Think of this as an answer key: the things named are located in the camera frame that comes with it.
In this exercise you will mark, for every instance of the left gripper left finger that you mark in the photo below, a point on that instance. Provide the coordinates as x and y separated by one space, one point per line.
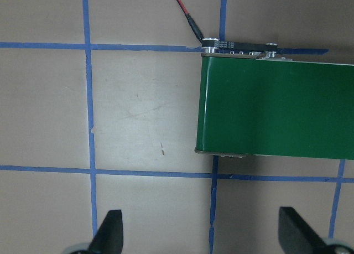
109 236

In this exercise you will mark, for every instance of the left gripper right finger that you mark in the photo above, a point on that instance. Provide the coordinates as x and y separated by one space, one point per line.
296 236

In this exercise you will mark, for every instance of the green conveyor belt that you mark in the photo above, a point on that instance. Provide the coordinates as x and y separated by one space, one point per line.
255 100

